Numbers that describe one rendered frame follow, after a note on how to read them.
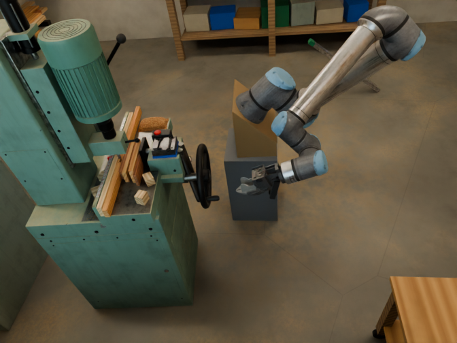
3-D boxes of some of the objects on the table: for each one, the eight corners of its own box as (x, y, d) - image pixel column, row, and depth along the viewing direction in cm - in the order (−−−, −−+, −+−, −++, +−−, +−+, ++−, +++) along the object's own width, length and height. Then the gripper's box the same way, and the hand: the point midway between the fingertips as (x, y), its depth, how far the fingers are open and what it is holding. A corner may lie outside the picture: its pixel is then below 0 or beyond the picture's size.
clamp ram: (161, 165, 153) (156, 150, 147) (143, 166, 154) (138, 150, 147) (164, 151, 159) (159, 135, 153) (147, 152, 160) (142, 137, 154)
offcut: (141, 196, 142) (139, 189, 139) (149, 198, 141) (147, 191, 138) (137, 203, 140) (133, 196, 137) (145, 205, 138) (141, 198, 135)
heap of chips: (166, 130, 171) (164, 123, 168) (137, 132, 172) (135, 126, 169) (168, 118, 177) (166, 112, 175) (141, 120, 178) (139, 114, 176)
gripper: (277, 157, 142) (229, 173, 149) (279, 173, 135) (229, 189, 142) (285, 171, 147) (239, 186, 154) (287, 188, 141) (238, 202, 148)
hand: (239, 190), depth 150 cm, fingers closed
